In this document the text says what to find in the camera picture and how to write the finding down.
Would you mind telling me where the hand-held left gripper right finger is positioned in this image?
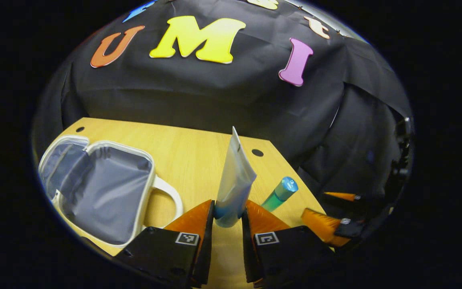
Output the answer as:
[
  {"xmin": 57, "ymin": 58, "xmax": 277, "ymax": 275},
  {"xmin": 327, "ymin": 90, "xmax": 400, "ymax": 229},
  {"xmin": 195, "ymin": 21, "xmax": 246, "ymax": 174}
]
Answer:
[{"xmin": 241, "ymin": 199, "xmax": 336, "ymax": 289}]

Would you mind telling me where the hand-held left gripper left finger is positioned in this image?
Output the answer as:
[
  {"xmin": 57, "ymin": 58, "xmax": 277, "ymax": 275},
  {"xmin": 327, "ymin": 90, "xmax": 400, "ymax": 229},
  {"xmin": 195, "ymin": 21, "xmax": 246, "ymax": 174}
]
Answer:
[{"xmin": 112, "ymin": 199, "xmax": 216, "ymax": 289}]

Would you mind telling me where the blue green capped bottle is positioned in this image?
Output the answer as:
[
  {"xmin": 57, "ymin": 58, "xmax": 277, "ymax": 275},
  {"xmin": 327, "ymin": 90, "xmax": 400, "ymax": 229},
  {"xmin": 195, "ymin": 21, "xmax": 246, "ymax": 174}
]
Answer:
[{"xmin": 261, "ymin": 176, "xmax": 299, "ymax": 213}]

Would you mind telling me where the pale blue skin care tube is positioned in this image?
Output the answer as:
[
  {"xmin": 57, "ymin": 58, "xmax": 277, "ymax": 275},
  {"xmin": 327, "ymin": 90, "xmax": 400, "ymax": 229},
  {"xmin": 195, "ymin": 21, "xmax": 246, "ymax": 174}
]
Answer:
[{"xmin": 214, "ymin": 126, "xmax": 257, "ymax": 228}]

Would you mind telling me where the white suitcase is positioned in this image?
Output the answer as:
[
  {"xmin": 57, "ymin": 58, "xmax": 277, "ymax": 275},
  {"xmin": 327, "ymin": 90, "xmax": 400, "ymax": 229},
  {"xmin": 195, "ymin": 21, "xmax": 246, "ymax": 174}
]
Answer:
[{"xmin": 38, "ymin": 135, "xmax": 184, "ymax": 248}]

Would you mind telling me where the black backdrop cloth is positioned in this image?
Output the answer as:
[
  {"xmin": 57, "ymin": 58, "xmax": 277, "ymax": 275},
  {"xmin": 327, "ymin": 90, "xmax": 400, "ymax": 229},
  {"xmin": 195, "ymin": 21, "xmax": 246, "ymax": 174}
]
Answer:
[{"xmin": 34, "ymin": 0, "xmax": 414, "ymax": 225}]

